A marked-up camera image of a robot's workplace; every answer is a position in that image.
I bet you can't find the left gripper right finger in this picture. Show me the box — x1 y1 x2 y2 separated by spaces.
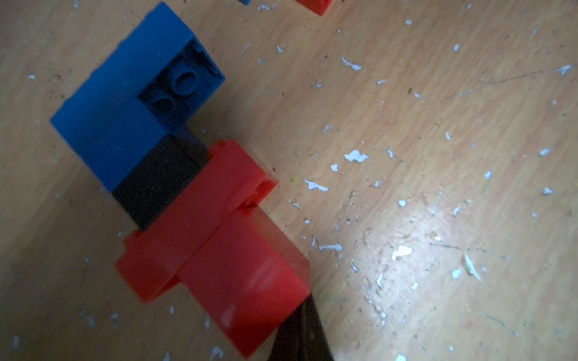
300 294 334 361

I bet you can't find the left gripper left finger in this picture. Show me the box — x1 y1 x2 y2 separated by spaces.
268 302 306 361

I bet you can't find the red square lego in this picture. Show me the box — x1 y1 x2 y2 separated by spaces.
296 0 332 16
178 207 311 357

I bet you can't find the red long lego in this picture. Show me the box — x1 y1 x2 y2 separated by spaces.
115 140 278 302

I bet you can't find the black square lego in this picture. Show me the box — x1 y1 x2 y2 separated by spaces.
113 134 209 230

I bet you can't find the blue square lego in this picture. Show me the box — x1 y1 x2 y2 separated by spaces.
80 107 209 194

